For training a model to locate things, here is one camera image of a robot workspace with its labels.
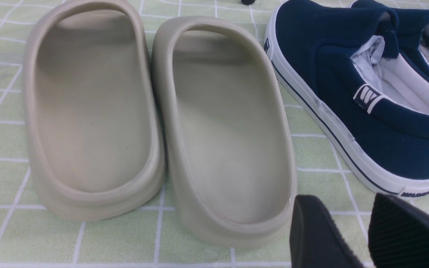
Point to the tan foam slide left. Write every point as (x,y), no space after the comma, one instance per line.
(95,145)

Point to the navy slip-on sneaker left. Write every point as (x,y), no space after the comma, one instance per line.
(311,48)

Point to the tan foam slide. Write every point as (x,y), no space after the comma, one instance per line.
(95,145)
(229,149)

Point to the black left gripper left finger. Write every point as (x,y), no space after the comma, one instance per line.
(315,241)

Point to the tan foam slide right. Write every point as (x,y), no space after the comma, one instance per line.
(229,149)

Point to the navy slip-on sneaker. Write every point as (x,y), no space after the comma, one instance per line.
(311,48)
(395,67)

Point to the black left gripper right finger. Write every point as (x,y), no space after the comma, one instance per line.
(398,234)

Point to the navy slip-on sneaker right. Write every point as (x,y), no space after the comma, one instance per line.
(395,67)

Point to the metal shoe rack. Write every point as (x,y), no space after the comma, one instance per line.
(248,2)

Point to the green checkered mat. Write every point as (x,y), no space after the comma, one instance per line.
(153,236)

